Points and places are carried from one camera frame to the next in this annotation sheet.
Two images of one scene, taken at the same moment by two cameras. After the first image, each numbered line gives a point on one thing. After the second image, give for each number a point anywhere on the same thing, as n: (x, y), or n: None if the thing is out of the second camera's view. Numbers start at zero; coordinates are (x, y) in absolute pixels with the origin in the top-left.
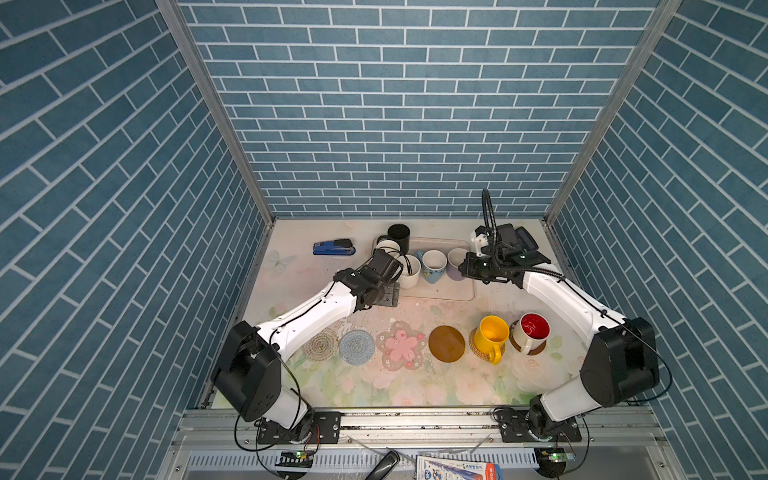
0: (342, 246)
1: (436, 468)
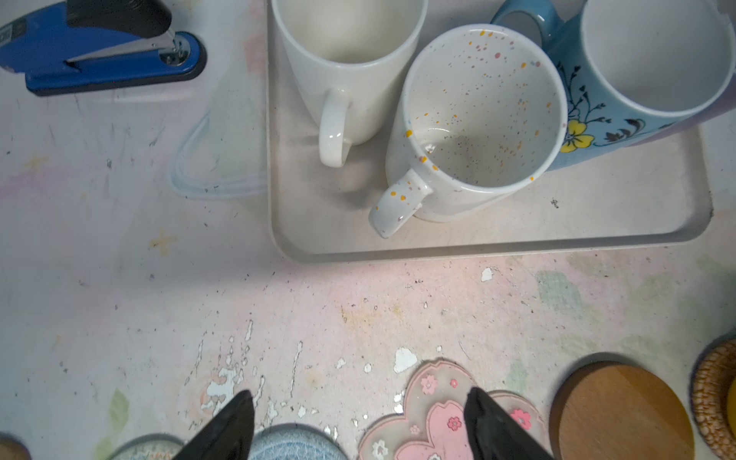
0: (77, 45)
1: None
